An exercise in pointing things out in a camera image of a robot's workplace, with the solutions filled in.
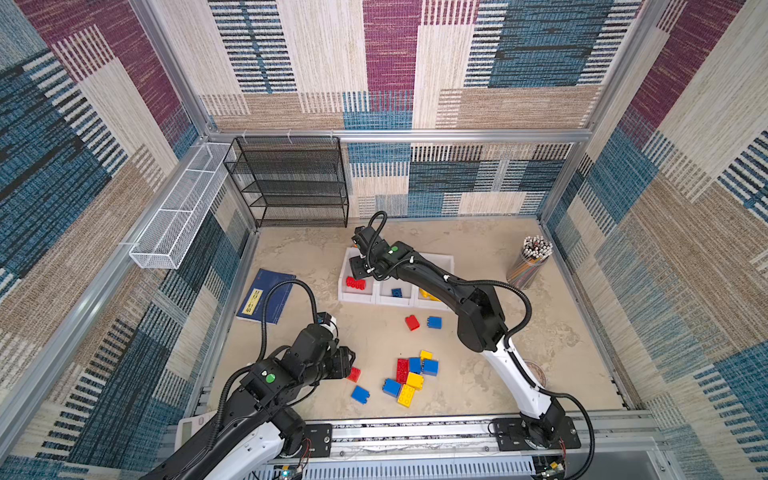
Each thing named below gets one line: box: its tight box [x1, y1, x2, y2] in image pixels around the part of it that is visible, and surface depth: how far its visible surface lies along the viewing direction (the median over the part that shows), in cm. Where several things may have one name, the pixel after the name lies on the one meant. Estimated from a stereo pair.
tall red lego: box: [396, 358, 409, 384], surface depth 85 cm
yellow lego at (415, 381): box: [406, 372, 424, 391], surface depth 82 cm
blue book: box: [236, 268, 297, 325], surface depth 100 cm
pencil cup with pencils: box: [506, 235, 554, 291], surface depth 91 cm
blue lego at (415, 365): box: [409, 357, 421, 375], surface depth 86 cm
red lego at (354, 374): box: [347, 366, 362, 383], surface depth 85 cm
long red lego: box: [346, 276, 367, 291], surface depth 101 cm
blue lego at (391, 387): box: [382, 378, 402, 398], surface depth 81 cm
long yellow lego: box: [398, 384, 416, 408], surface depth 81 cm
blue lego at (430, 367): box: [423, 360, 439, 377], surface depth 85 cm
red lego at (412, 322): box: [405, 315, 420, 331], surface depth 94 cm
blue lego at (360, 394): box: [351, 385, 370, 405], surface depth 82 cm
